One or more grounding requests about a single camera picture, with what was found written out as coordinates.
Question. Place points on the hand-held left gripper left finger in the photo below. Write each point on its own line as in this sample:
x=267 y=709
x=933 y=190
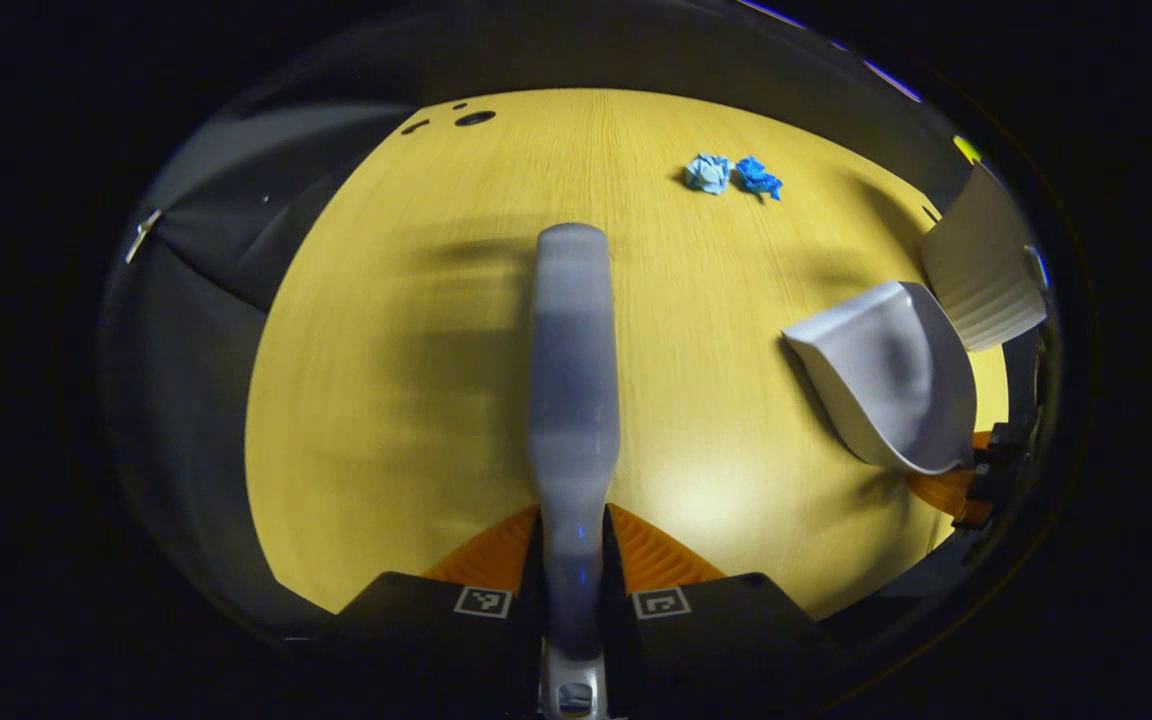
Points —
x=436 y=630

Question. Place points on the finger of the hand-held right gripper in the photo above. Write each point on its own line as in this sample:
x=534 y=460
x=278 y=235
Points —
x=941 y=490

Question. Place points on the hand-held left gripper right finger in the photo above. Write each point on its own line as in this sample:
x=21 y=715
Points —
x=716 y=630

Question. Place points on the grey plastic dustpan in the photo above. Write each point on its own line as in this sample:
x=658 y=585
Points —
x=886 y=380

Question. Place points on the white plastic garbage bin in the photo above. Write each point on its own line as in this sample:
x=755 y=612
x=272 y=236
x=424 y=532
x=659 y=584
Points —
x=986 y=270

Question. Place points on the dark blue paper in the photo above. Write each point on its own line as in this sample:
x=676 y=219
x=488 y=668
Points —
x=758 y=178

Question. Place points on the light blue paper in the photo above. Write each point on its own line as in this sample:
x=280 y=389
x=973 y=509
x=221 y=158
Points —
x=708 y=173

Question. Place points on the yellow wooden desktop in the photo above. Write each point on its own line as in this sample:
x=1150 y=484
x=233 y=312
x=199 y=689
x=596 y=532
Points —
x=416 y=350

